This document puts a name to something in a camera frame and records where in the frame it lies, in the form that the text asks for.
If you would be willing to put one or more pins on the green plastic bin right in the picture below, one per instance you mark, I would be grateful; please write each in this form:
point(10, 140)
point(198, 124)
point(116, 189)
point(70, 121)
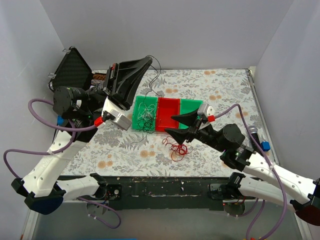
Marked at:
point(189, 105)

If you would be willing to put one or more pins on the red plastic bin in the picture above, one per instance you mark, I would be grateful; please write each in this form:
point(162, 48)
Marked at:
point(166, 107)

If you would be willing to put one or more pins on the black microphone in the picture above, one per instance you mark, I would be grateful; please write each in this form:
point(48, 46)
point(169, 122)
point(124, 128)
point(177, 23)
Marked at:
point(256, 136)

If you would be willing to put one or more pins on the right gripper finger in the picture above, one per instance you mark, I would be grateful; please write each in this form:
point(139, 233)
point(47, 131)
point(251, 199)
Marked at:
point(187, 118)
point(180, 135)

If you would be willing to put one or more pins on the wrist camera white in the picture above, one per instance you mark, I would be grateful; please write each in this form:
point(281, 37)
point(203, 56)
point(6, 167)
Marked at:
point(112, 112)
point(206, 113)

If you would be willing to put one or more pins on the green plastic bin left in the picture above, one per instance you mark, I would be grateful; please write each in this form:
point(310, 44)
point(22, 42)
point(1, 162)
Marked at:
point(144, 114)

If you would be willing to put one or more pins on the black poker chip case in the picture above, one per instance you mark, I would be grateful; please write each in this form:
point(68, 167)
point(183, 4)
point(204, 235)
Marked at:
point(74, 78)

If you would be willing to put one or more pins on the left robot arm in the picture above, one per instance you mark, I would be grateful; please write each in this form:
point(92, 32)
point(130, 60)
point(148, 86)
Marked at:
point(85, 111)

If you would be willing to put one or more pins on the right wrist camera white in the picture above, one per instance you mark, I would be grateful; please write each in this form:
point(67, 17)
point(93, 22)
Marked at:
point(206, 113)

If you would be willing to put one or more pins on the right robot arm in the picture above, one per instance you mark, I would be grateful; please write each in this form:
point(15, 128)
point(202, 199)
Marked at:
point(256, 176)

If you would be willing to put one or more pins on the small blue toy brick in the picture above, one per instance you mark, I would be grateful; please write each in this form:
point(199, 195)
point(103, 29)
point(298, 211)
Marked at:
point(265, 146)

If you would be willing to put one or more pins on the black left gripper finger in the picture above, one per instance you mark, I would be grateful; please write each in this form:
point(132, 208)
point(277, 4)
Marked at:
point(135, 66)
point(135, 80)

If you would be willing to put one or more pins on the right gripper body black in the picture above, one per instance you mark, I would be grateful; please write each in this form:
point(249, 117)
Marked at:
point(195, 126)

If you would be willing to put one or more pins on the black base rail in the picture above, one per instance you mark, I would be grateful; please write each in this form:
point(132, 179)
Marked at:
point(162, 192)

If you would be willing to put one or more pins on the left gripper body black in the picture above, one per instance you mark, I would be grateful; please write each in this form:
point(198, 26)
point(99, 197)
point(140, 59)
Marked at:
point(110, 81)

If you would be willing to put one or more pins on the green plastic bin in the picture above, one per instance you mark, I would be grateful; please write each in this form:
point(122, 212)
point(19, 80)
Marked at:
point(144, 114)
point(189, 105)

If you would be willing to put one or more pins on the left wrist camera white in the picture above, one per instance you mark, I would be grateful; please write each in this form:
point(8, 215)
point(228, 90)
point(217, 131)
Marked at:
point(112, 112)

